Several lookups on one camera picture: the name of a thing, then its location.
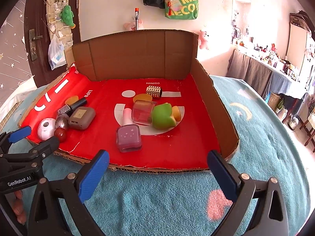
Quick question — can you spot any transparent plastic cup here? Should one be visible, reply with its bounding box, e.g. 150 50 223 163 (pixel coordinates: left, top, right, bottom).
132 100 157 126

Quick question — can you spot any cardboard box with red lining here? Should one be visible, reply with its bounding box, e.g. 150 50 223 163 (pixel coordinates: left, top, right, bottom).
18 29 240 173

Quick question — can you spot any person's left hand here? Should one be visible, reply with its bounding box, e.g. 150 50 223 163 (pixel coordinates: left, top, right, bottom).
12 190 27 224

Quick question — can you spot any pink nail polish bottle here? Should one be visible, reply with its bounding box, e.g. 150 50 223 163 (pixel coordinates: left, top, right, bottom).
116 107 143 153

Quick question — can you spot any cluttered table with grey cloth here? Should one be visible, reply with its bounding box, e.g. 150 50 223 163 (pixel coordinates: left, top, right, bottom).
226 39 308 99

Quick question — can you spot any dark patterned bag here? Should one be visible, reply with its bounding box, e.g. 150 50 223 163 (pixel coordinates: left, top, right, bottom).
289 10 315 32

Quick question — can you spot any star-print curtain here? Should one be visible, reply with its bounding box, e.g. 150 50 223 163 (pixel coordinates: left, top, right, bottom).
0 0 37 111

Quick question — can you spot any grey-brown earbud case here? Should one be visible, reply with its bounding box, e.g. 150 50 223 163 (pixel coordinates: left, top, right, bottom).
68 106 96 131

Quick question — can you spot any glitter bottle with red cap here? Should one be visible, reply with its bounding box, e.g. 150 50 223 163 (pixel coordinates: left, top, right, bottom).
54 113 69 143

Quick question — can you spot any pink egg-shaped device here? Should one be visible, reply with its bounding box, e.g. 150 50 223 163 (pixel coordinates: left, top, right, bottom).
37 118 57 140

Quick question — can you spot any red tassel charm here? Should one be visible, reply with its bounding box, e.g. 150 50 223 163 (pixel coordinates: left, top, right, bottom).
165 1 176 17

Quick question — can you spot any metal kettle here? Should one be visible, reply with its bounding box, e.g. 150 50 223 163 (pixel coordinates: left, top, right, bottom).
287 117 299 131

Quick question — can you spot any pink bear plush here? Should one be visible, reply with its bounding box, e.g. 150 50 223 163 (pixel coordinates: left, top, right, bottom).
199 29 210 50

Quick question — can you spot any green tulip-shaped sponge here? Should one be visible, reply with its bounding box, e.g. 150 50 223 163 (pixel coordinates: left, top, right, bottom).
151 103 185 130

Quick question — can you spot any dark brown door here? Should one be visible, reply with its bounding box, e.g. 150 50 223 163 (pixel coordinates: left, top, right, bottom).
21 0 82 89

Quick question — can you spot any wooden chair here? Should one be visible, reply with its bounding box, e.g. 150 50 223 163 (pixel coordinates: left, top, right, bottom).
299 108 315 153

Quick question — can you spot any white wardrobe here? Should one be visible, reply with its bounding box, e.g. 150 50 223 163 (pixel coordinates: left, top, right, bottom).
285 12 315 67

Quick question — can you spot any green tote bag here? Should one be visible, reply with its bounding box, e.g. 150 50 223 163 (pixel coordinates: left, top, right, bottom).
165 0 200 20

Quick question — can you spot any translucent plastic bag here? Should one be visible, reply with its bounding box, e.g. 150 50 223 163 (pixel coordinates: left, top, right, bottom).
48 34 67 70

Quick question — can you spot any gold studded cylinder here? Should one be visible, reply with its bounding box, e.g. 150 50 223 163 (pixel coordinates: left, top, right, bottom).
146 86 163 99

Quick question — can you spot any black nail polish bottle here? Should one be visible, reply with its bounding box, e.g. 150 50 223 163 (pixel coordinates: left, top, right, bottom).
57 98 88 116

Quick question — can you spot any green plush toy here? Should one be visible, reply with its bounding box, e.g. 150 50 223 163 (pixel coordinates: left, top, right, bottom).
60 5 77 29

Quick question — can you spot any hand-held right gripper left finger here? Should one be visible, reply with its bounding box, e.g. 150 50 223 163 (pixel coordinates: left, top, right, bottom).
28 149 110 236

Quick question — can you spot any beige hanging organizer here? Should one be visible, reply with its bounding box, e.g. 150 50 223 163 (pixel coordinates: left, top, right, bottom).
43 0 74 52

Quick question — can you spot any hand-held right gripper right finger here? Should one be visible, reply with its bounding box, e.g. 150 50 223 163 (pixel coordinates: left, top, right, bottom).
207 150 289 236

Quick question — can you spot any metal door handle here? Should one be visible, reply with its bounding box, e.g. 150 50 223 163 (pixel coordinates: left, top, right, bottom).
29 29 43 61

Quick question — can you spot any orange translucent soap piece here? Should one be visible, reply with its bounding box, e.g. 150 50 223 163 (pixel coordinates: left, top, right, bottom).
133 93 153 104

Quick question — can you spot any pink pig plush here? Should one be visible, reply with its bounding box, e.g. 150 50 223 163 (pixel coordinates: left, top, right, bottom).
124 20 144 31

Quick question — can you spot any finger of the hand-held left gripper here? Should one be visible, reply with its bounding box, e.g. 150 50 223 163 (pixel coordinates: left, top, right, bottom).
27 137 60 172
0 125 32 153

